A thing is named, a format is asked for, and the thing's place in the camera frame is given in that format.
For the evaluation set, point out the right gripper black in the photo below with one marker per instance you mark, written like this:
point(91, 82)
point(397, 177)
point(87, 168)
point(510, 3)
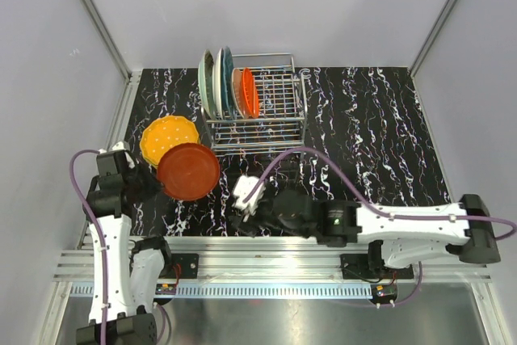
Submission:
point(247, 228)

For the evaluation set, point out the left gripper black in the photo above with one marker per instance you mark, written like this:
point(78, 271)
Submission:
point(153, 184)

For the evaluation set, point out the dark red scalloped plate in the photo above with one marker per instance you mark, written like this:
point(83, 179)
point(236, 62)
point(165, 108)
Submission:
point(188, 172)

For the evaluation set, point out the yellow scalloped plate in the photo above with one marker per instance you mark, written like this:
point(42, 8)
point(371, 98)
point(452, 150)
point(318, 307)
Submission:
point(164, 134)

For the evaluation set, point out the red-orange scalloped plate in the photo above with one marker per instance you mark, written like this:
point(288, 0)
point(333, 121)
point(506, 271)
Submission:
point(250, 93)

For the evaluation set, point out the cream plate with dark patch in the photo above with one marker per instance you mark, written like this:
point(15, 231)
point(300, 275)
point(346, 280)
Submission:
point(238, 97)

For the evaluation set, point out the light green flower plate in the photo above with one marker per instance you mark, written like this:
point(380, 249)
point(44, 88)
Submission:
point(205, 84)

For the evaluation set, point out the white plate teal rim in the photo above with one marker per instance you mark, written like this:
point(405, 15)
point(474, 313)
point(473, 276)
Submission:
point(216, 84)

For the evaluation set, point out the dark teal plate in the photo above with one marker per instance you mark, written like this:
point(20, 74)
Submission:
point(226, 82)

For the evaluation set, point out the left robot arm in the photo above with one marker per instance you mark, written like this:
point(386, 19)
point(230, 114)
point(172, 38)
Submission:
point(125, 274)

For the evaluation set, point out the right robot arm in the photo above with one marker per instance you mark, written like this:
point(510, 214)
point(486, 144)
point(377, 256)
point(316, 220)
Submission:
point(418, 233)

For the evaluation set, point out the left controller board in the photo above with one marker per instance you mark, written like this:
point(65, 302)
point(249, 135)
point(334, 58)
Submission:
point(166, 289)

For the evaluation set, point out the controller board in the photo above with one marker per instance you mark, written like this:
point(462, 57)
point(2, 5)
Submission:
point(166, 289)
point(386, 291)

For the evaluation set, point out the right controller board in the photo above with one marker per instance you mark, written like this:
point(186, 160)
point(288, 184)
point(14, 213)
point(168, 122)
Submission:
point(386, 291)

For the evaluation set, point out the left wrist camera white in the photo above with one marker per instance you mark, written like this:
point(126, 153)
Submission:
point(124, 146)

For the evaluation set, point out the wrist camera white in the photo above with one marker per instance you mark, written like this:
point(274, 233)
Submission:
point(247, 193)
point(124, 146)

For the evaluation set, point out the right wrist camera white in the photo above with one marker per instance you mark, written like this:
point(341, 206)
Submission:
point(247, 193)

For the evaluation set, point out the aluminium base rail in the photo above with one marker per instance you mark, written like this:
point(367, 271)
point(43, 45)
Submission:
point(263, 268)

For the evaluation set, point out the left aluminium frame post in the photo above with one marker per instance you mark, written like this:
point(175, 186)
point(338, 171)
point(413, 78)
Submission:
point(107, 39)

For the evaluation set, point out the aluminium frame post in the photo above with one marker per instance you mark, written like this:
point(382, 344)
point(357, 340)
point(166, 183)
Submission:
point(438, 25)
point(107, 39)

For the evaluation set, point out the metal wire dish rack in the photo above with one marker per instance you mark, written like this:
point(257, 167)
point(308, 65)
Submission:
point(283, 116)

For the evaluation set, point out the right aluminium frame post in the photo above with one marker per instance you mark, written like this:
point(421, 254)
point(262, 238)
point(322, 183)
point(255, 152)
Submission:
point(438, 25)

